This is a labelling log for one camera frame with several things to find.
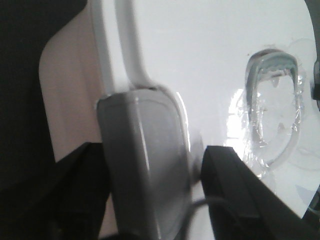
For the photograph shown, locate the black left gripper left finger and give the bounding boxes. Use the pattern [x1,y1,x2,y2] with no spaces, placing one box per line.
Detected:
[0,142,110,240]

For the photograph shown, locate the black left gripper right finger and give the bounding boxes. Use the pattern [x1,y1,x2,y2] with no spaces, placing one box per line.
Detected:
[200,146,320,240]

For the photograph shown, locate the white glossy bin lid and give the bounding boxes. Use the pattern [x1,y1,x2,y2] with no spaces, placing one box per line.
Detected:
[100,0,320,240]

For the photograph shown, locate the grey metal lid handle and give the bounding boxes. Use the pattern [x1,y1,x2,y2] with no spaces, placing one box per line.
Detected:
[245,48,303,169]

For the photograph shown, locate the black cable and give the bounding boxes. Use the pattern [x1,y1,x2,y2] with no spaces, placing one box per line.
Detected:
[184,197,251,240]

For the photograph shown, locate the grey bin latch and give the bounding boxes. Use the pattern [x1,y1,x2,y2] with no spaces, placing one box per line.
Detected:
[97,89,191,240]

